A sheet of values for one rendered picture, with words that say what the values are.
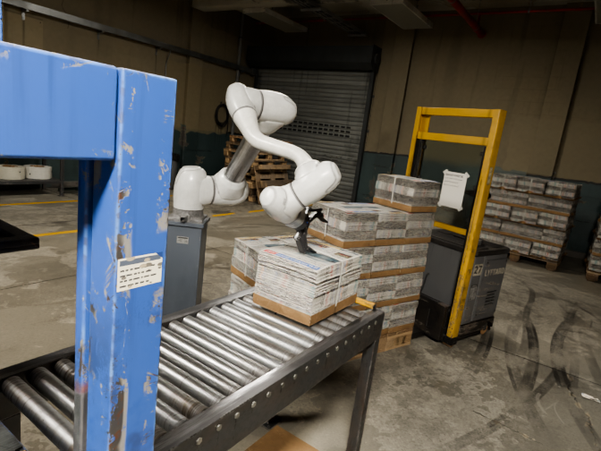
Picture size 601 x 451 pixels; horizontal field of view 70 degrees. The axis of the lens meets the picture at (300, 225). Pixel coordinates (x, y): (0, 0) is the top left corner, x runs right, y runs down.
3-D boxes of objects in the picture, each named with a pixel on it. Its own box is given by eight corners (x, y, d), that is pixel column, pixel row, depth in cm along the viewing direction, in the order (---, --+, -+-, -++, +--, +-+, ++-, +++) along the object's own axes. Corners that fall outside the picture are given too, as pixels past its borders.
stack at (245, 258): (221, 357, 285) (232, 236, 268) (351, 329, 353) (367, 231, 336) (249, 389, 254) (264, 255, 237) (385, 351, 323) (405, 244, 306)
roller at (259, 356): (180, 329, 160) (190, 322, 163) (280, 382, 134) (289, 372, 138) (178, 319, 158) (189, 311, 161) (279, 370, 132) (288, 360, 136)
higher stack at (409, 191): (351, 329, 353) (376, 173, 326) (376, 323, 370) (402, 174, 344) (385, 351, 323) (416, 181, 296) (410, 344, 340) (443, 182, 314)
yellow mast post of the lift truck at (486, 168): (442, 333, 345) (489, 108, 309) (448, 331, 350) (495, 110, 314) (451, 338, 338) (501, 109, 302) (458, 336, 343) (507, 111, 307)
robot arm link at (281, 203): (281, 231, 157) (311, 212, 154) (258, 215, 144) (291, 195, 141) (273, 208, 163) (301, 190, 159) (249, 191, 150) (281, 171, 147)
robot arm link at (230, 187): (200, 187, 238) (237, 188, 250) (207, 211, 231) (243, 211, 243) (255, 79, 184) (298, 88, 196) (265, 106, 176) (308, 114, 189)
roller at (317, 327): (249, 294, 189) (241, 293, 185) (341, 332, 164) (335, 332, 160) (245, 305, 189) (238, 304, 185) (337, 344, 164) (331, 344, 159)
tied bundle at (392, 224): (338, 233, 319) (342, 201, 314) (367, 232, 336) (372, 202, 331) (374, 247, 289) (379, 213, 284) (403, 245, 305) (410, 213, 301)
